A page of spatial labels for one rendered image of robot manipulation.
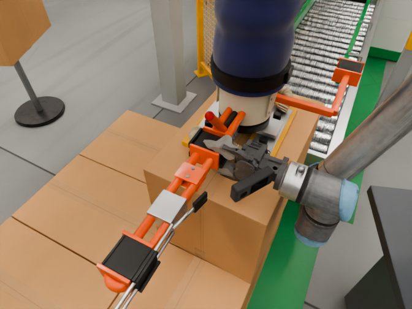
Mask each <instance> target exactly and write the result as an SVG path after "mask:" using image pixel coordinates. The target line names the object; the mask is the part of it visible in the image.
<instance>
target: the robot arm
mask: <svg viewBox="0 0 412 309"><path fill-rule="evenodd" d="M411 131H412V74H411V75H410V76H409V77H408V78H407V79H406V80H405V81H404V82H403V83H402V84H401V85H400V86H399V87H398V88H397V89H396V90H395V91H394V92H393V93H392V94H390V95H389V96H388V97H387V98H386V99H385V100H384V101H383V102H382V103H381V104H380V105H379V106H378V107H377V108H376V109H375V110H374V111H373V112H372V113H371V114H370V115H369V116H368V117H367V118H366V119H365V120H364V121H363V122H362V123H361V124H360V125H358V127H357V128H356V129H355V130H354V131H353V132H352V133H350V135H349V136H347V138H346V139H345V140H344V141H342V143H341V144H339V146H338V147H337V148H336V149H335V150H334V151H333V152H331V154H330V155H328V156H327V157H326V158H325V159H324V160H323V161H321V162H316V163H314V164H311V165H310V166H305V165H303V164H300V163H298V162H295V161H291V162H290V163H289V165H288V161H289V158H287V157H285V156H284V158H283V160H281V159H278V158H275V157H273V156H270V154H269V153H268V151H269V150H268V149H267V147H268V145H266V144H263V143H260V142H257V141H254V140H251V139H248V141H247V142H246V143H245V144H244V145H243V147H242V149H238V148H237V147H236V146H234V145H233V144H232V137H231V136H229V135H224V136H223V137H222V138H220V139H219V140H217V141H214V140H204V141H203V143H204V144H205V146H206V147H207V148H209V149H212V150H213V151H215V152H216V153H219V154H221V155H223V156H224V157H225V158H226V159H227V161H226V163H225V165H224V166H223V168H222V169H220V168H219V169H218V170H214V169H212V170H214V171H215V172H217V173H219V174H220V175H222V176H224V177H226V178H228V179H230V180H233V181H237V183H235V184H233V185H232V186H231V194H230V197H231V199H232V200H233V201H234V202H238V201H240V200H242V199H244V198H245V197H247V196H249V195H250V194H252V193H254V192H256V191H257V190H259V189H261V188H263V187H265V186H266V185H268V184H270V183H271V182H272V181H274V185H273V189H275V190H279V192H278V195H279V196H281V197H284V198H287V199H289V200H292V201H294V202H297V203H299V204H300V207H299V215H298V219H297V221H296V222H295V225H294V232H295V235H296V237H297V238H298V239H299V240H300V241H301V242H302V243H304V244H305V245H308V246H311V247H320V246H323V245H325V244H326V242H328V241H329V240H330V236H331V235H332V233H333V231H334V230H335V228H336V226H337V225H338V223H339V222H340V220H341V221H343V222H348V221H349V220H350V219H351V217H352V215H353V212H354V209H355V206H356V202H357V198H358V195H359V187H358V186H357V185H356V184H355V183H352V182H350V181H351V180H352V179H353V178H354V177H355V176H356V175H358V174H359V173H361V172H362V171H363V170H364V169H365V168H366V167H368V166H369V165H370V164H371V163H372V162H374V161H375V160H376V159H378V158H379V157H380V156H381V155H382V154H384V153H385V152H386V151H388V149H390V148H391V147H392V146H394V145H395V144H396V143H397V142H398V141H399V140H401V139H402V138H404V137H405V136H406V135H407V134H408V133H409V132H411ZM257 143H258V144H257ZM259 144H260V145H259ZM269 152H270V151H269ZM268 154H269V155H268ZM232 159H235V161H234V163H232V162H231V160H232Z"/></svg>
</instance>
